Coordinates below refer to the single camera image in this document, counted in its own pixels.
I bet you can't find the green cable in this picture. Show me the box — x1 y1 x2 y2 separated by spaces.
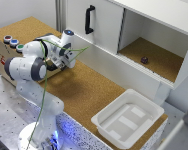
26 38 90 150

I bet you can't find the white plastic box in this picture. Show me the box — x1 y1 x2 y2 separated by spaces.
90 88 166 150

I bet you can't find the white cabinet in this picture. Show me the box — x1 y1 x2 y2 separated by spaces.
65 0 188 106

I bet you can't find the red button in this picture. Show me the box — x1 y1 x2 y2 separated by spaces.
3 34 13 45

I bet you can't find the white sliding door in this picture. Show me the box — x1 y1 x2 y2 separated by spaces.
66 0 125 55

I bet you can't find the green button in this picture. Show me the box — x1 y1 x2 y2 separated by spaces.
15 43 26 54

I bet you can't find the purple block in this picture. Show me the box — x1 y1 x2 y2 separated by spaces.
140 56 149 65

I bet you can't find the black door handle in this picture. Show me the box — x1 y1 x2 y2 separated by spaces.
84 4 96 35

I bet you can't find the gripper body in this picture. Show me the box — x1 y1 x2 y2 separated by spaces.
47 55 67 71

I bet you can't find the blue button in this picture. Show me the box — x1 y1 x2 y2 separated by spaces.
9 38 20 49

